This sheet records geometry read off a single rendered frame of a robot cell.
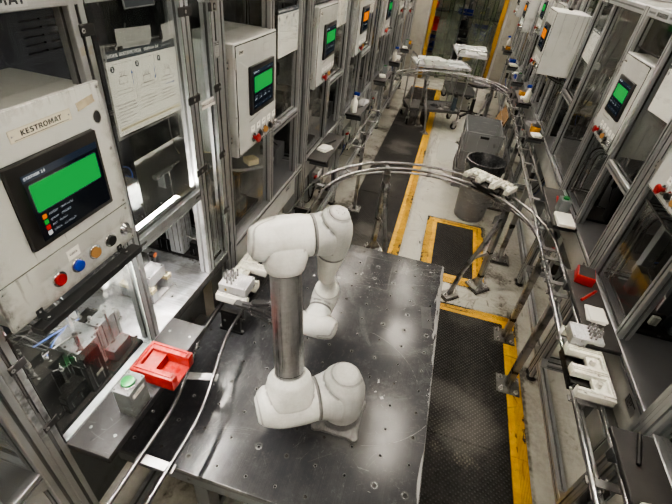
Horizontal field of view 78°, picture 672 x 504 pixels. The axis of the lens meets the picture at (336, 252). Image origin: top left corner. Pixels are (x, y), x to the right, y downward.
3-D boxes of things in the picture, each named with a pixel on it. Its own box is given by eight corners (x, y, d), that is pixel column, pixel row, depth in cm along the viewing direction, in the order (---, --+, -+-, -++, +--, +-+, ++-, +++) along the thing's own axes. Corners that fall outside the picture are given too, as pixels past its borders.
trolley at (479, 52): (476, 113, 713) (494, 52, 655) (442, 108, 716) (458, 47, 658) (469, 99, 781) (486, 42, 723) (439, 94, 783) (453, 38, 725)
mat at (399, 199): (395, 266, 350) (395, 265, 350) (328, 250, 360) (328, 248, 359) (441, 90, 809) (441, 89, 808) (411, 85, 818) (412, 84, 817)
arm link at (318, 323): (296, 338, 173) (306, 313, 182) (332, 348, 170) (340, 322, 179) (296, 323, 165) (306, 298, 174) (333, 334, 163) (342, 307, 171)
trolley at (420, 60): (403, 125, 629) (417, 57, 571) (397, 113, 673) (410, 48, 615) (459, 130, 637) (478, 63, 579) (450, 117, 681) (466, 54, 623)
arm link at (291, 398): (322, 431, 145) (259, 446, 139) (311, 401, 159) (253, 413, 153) (321, 219, 118) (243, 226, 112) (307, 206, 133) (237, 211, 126)
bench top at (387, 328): (411, 557, 130) (413, 553, 127) (115, 451, 146) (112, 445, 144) (442, 271, 247) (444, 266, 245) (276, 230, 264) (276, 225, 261)
